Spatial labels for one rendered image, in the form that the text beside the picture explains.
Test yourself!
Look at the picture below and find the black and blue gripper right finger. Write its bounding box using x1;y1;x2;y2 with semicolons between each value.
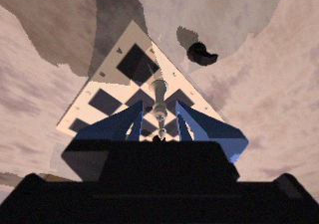
175;100;249;164

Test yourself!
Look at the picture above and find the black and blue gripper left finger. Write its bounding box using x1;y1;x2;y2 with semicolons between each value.
71;100;144;141

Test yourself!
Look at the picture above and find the black and cream chessboard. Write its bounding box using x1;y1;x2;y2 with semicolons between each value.
56;20;226;141

